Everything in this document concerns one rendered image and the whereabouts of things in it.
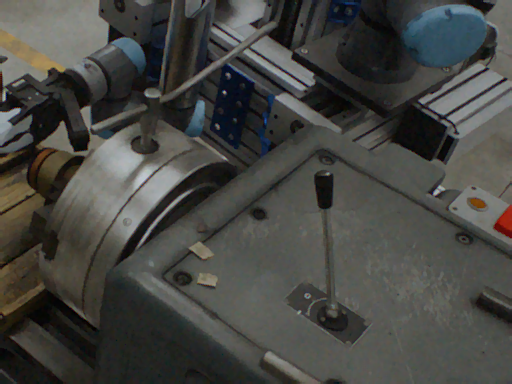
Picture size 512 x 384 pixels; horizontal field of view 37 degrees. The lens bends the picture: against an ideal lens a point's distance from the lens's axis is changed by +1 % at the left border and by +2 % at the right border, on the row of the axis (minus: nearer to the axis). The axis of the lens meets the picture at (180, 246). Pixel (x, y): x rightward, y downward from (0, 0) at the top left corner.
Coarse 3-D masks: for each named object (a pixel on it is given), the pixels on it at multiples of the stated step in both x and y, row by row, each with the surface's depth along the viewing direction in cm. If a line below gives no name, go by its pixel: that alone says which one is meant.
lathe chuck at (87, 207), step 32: (128, 128) 106; (160, 128) 109; (96, 160) 103; (128, 160) 102; (160, 160) 103; (64, 192) 103; (96, 192) 101; (128, 192) 100; (64, 224) 102; (96, 224) 100; (64, 256) 103; (64, 288) 107
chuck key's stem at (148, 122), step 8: (152, 88) 99; (144, 96) 98; (152, 96) 98; (160, 96) 98; (152, 104) 99; (152, 112) 99; (144, 120) 101; (152, 120) 100; (144, 128) 101; (152, 128) 101; (144, 136) 103; (144, 144) 104
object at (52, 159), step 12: (36, 156) 120; (48, 156) 120; (60, 156) 119; (72, 156) 118; (36, 168) 119; (48, 168) 118; (60, 168) 117; (72, 168) 118; (36, 180) 120; (48, 180) 118
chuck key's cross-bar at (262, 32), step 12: (276, 24) 109; (252, 36) 107; (264, 36) 108; (240, 48) 106; (216, 60) 105; (228, 60) 106; (204, 72) 104; (192, 84) 103; (168, 96) 101; (180, 96) 103; (144, 108) 99; (108, 120) 95; (120, 120) 96; (96, 132) 94
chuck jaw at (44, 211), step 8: (56, 184) 115; (64, 184) 115; (48, 192) 115; (56, 192) 113; (48, 200) 112; (56, 200) 111; (40, 208) 108; (48, 208) 109; (32, 216) 108; (40, 216) 107; (48, 216) 107; (32, 224) 108; (40, 224) 107; (32, 232) 109; (40, 232) 108; (48, 240) 105; (56, 240) 104; (48, 248) 106; (56, 248) 105; (48, 256) 106
